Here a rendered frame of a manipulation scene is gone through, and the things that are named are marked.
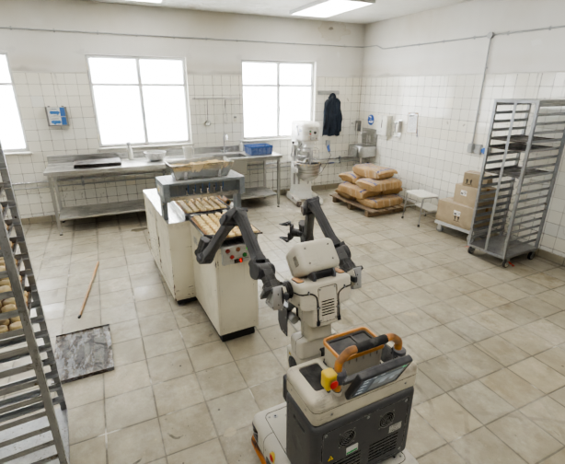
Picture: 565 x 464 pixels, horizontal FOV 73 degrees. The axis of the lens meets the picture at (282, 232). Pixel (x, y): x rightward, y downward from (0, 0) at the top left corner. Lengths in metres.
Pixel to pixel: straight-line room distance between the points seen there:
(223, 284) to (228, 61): 4.56
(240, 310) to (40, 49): 4.69
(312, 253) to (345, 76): 6.24
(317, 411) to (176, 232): 2.25
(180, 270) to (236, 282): 0.76
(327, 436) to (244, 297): 1.61
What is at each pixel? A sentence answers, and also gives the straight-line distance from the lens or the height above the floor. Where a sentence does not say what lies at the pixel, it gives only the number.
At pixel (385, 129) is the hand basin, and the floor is 1.24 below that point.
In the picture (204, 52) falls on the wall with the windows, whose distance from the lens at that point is 6.73.
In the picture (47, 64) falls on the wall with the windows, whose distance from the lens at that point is 6.52.
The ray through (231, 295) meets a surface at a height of 0.43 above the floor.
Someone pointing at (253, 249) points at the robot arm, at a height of 1.20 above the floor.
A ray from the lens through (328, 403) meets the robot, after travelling 1.63.
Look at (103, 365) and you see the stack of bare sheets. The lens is 3.26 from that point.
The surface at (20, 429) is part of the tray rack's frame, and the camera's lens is 2.80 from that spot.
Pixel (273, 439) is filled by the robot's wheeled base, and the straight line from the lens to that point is 2.19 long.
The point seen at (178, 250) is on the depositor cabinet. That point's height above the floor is 0.57.
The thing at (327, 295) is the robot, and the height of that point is 1.04.
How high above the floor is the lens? 1.93
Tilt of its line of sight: 21 degrees down
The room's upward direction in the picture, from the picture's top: straight up
